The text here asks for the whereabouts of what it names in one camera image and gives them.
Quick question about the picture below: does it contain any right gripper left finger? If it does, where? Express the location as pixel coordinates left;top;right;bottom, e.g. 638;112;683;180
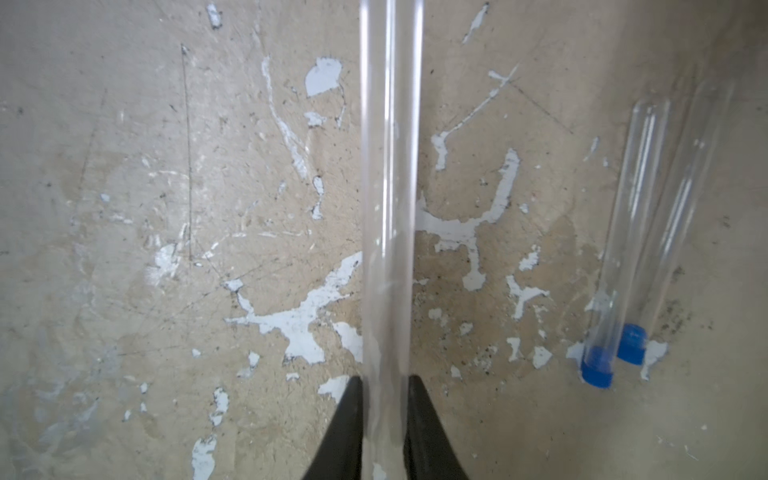
302;376;364;480

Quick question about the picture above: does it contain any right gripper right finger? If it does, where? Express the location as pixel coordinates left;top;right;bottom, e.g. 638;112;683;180
404;375;469;480

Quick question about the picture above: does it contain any blue stopper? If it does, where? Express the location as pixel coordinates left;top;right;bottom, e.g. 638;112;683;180
581;346;614;389
617;323;648;366

